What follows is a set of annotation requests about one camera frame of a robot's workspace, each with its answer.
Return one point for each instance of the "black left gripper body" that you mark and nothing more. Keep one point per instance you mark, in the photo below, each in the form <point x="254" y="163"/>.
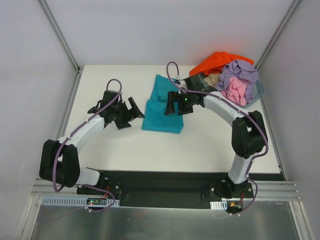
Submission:
<point x="124" y="114"/>

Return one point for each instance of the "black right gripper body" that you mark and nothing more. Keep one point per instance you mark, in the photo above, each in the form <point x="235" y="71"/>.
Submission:
<point x="178" y="103"/>

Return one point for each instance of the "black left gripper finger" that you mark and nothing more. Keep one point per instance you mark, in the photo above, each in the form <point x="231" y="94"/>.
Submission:
<point x="135" y="111"/>
<point x="122" y="125"/>

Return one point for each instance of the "teal t shirt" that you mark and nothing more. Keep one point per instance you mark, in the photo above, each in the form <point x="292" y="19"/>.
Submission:
<point x="155" y="119"/>

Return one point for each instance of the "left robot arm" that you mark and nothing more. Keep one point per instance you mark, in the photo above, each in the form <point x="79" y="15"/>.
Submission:
<point x="60" y="162"/>

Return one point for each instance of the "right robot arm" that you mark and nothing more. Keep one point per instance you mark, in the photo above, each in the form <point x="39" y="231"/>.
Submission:
<point x="248" y="133"/>

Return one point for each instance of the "beige t shirt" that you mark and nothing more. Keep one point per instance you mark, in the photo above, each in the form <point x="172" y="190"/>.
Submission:
<point x="212" y="79"/>

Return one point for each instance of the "orange t shirt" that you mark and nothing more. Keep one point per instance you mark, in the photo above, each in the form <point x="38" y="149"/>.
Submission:
<point x="215" y="63"/>

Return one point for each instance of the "pink t shirt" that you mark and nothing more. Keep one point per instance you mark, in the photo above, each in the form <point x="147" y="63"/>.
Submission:
<point x="236" y="91"/>

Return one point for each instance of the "lilac t shirt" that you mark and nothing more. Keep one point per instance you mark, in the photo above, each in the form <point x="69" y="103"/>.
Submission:
<point x="242" y="70"/>

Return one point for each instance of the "grey-blue plastic basket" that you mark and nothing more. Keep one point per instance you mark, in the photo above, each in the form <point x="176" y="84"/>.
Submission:
<point x="258" y="91"/>

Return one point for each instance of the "left aluminium frame post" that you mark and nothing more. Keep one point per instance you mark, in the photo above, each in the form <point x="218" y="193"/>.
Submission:
<point x="59" y="34"/>

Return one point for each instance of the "aluminium frame post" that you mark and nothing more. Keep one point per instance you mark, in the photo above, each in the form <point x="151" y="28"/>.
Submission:
<point x="294" y="5"/>
<point x="59" y="34"/>

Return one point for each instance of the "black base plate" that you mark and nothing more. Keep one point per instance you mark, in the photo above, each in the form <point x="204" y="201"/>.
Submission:
<point x="159" y="189"/>

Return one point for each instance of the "left white cable duct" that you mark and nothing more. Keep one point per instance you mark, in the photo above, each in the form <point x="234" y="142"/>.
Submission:
<point x="67" y="201"/>

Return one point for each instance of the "white cable duct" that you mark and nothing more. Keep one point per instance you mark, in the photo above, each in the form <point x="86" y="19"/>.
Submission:
<point x="67" y="201"/>
<point x="219" y="205"/>

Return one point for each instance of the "right white cable duct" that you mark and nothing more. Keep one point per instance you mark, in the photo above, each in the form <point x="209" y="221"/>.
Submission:
<point x="219" y="205"/>

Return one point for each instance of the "right aluminium frame post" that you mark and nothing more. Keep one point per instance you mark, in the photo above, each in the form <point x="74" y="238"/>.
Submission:
<point x="294" y="5"/>

